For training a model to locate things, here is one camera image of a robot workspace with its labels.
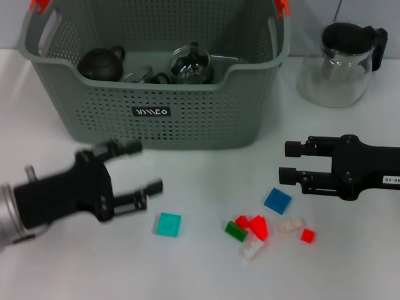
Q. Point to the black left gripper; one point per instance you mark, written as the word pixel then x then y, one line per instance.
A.
pixel 72 193

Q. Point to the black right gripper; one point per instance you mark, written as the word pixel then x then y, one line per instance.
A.
pixel 359 165

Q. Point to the blue square brick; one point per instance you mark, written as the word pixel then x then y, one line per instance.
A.
pixel 277 200

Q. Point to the white plastic brick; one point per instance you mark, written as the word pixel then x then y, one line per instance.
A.
pixel 251 250
pixel 290 225

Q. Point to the teal square brick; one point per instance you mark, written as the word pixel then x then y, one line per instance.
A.
pixel 168 225

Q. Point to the glass teacup black sleeve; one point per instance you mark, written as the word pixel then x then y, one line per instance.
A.
pixel 159 78
pixel 190 67
pixel 137 75

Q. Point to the grey perforated storage bin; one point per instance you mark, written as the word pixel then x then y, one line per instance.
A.
pixel 156 131

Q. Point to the red slope brick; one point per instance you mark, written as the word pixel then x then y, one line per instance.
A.
pixel 258 226

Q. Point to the small red square brick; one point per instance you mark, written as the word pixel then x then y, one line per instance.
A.
pixel 307 235

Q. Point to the small red stepped brick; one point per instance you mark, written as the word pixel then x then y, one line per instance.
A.
pixel 241 220

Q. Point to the dark green plastic brick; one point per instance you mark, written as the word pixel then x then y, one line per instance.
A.
pixel 236 231

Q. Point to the glass pitcher black lid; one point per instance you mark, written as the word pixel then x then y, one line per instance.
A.
pixel 334 72

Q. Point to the dark clay teapot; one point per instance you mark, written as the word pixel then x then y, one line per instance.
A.
pixel 100 65

